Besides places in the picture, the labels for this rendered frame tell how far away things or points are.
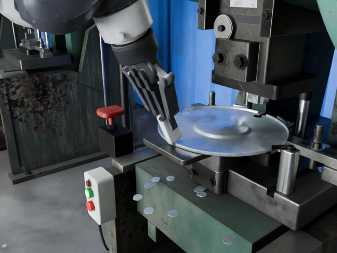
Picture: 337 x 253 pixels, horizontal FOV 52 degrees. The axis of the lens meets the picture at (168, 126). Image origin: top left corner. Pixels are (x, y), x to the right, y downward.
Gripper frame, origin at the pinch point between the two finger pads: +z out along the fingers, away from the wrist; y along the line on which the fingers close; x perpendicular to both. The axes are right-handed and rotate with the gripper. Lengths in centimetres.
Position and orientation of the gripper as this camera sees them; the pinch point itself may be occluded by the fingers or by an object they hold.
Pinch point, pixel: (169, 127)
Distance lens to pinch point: 68.7
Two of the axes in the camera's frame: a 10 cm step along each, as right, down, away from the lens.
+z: 3.2, 7.5, 5.8
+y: 6.4, 2.8, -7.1
